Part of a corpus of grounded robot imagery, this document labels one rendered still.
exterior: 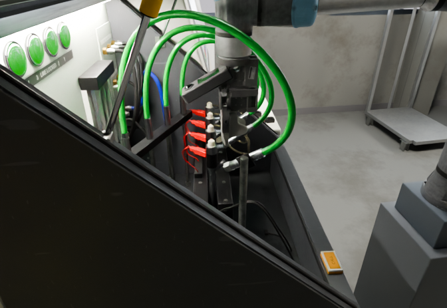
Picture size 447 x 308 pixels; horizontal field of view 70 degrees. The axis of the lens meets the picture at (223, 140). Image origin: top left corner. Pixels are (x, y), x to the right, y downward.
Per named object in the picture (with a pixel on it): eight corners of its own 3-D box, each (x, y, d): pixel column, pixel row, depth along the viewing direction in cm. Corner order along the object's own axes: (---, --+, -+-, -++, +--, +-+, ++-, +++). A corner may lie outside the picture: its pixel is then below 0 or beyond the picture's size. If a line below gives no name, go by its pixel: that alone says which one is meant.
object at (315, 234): (343, 352, 66) (358, 303, 59) (322, 353, 66) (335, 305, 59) (279, 178, 121) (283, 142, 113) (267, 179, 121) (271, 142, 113)
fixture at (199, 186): (232, 247, 86) (233, 202, 79) (195, 248, 86) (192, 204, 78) (224, 175, 116) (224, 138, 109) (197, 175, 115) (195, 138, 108)
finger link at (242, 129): (247, 150, 74) (249, 114, 70) (222, 151, 74) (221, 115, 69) (245, 144, 77) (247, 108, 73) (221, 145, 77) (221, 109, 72)
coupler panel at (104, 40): (126, 138, 94) (108, 28, 79) (115, 139, 94) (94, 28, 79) (134, 120, 105) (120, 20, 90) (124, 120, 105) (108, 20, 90)
